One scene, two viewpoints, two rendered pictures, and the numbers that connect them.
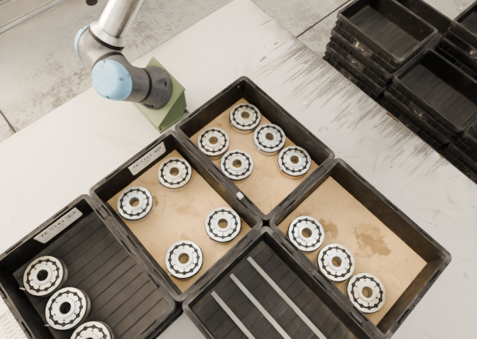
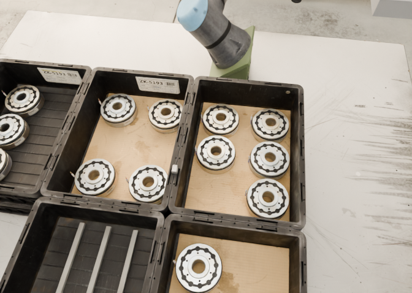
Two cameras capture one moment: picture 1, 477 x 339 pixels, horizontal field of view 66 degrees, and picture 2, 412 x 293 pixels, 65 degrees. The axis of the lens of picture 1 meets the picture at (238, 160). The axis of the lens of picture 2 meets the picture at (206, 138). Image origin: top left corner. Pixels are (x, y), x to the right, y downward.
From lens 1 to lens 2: 48 cm
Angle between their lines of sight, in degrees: 27
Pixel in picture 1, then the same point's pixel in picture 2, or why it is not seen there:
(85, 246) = (64, 107)
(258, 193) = (207, 192)
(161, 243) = (100, 152)
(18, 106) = not seen: hidden behind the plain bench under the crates
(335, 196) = (270, 271)
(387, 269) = not seen: outside the picture
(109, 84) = (186, 9)
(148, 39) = not seen: hidden behind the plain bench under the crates
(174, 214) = (132, 143)
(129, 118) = (201, 64)
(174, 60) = (281, 51)
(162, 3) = (347, 32)
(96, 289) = (35, 138)
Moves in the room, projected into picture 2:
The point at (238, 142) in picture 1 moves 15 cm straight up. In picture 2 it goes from (241, 140) to (246, 108)
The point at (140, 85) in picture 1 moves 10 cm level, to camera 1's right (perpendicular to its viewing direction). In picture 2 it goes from (211, 30) to (231, 48)
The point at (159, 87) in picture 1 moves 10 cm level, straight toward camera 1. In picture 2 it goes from (228, 46) to (211, 66)
